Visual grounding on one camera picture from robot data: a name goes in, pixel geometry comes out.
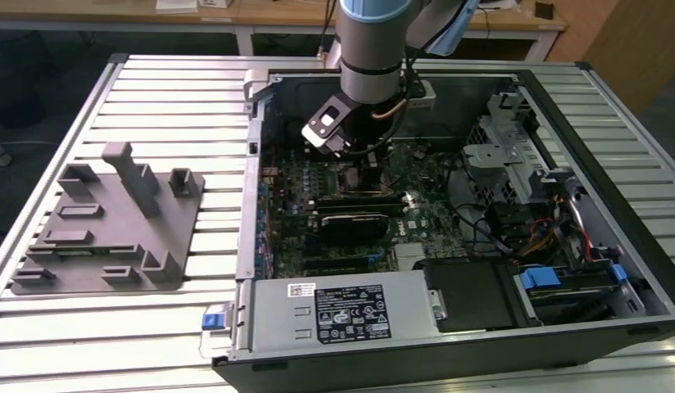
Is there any metal socket cover frame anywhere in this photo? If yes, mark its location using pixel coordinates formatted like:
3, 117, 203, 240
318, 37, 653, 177
383, 141, 421, 173

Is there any CPU socket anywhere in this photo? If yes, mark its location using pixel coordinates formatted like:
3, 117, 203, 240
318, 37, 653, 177
335, 160, 394, 197

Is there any green motherboard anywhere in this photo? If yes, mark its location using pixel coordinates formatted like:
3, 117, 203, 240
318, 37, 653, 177
258, 137, 470, 282

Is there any grey metal drive cage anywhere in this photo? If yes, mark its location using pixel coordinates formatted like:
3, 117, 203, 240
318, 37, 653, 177
461, 92, 569, 206

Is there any black graphics card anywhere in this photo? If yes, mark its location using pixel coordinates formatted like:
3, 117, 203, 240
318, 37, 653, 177
318, 211, 393, 247

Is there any silver chipset heatsink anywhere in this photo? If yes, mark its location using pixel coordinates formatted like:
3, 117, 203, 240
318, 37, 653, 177
394, 243, 428, 272

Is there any black expansion slot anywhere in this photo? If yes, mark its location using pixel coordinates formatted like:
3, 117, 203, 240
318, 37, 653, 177
305, 256, 373, 271

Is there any black plastic drive cover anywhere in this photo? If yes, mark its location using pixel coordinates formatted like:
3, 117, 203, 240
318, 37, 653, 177
413, 258, 545, 333

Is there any silver power supply black label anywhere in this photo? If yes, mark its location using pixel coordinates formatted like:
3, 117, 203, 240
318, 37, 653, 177
249, 269, 446, 354

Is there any hard disk in blue carrier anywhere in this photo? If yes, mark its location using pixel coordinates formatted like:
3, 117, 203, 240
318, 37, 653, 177
516, 264, 649, 327

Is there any wooden cabinet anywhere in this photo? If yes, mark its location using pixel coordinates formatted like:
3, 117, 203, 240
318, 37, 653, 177
548, 0, 675, 120

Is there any grey plastic parts rack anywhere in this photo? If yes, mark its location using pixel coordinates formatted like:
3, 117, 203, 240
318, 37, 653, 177
10, 141, 209, 296

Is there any wooden desk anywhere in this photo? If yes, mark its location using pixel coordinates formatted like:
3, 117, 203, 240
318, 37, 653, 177
0, 0, 570, 56

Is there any black open PC case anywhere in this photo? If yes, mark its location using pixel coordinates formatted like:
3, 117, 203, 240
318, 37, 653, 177
210, 67, 675, 393

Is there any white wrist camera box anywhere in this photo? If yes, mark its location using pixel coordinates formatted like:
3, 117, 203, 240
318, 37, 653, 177
407, 80, 440, 111
301, 93, 362, 156

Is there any yellow orange wire bundle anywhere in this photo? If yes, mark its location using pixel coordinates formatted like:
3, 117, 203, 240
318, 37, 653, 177
513, 235, 558, 260

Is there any white floor cable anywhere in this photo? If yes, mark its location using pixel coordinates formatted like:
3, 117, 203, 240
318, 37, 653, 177
2, 138, 63, 147

